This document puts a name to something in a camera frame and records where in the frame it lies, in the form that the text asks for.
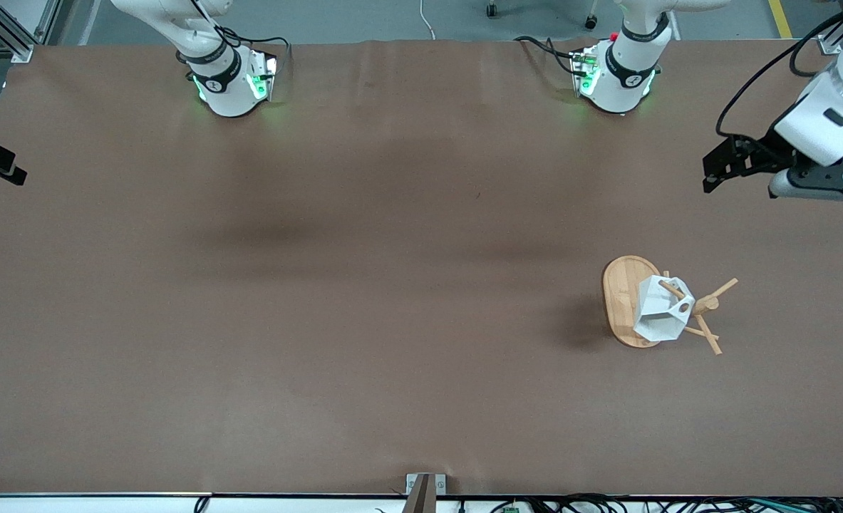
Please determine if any black left base cable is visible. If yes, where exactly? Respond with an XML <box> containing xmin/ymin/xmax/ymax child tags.
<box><xmin>514</xmin><ymin>36</ymin><xmax>580</xmax><ymax>76</ymax></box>

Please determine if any black right base cable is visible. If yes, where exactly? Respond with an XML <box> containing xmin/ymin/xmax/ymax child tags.
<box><xmin>218</xmin><ymin>27</ymin><xmax>291</xmax><ymax>76</ymax></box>

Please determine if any aluminium frame post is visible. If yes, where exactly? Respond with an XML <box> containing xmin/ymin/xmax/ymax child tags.
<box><xmin>0</xmin><ymin>0</ymin><xmax>62</xmax><ymax>63</ymax></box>
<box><xmin>818</xmin><ymin>21</ymin><xmax>843</xmax><ymax>56</ymax></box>

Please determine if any black base cable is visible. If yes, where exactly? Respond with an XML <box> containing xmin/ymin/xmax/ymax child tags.
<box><xmin>218</xmin><ymin>27</ymin><xmax>291</xmax><ymax>76</ymax></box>
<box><xmin>514</xmin><ymin>36</ymin><xmax>580</xmax><ymax>76</ymax></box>

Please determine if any wooden cup rack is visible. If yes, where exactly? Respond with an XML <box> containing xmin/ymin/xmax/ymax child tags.
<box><xmin>601</xmin><ymin>255</ymin><xmax>740</xmax><ymax>356</ymax></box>

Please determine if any white faceted cup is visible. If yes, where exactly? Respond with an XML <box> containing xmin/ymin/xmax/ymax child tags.
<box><xmin>633</xmin><ymin>275</ymin><xmax>696</xmax><ymax>342</ymax></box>

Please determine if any brown table cover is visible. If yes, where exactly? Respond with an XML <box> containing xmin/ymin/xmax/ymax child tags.
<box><xmin>0</xmin><ymin>39</ymin><xmax>843</xmax><ymax>497</ymax></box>

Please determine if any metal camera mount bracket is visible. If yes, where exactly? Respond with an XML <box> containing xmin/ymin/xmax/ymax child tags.
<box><xmin>405</xmin><ymin>473</ymin><xmax>448</xmax><ymax>513</ymax></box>

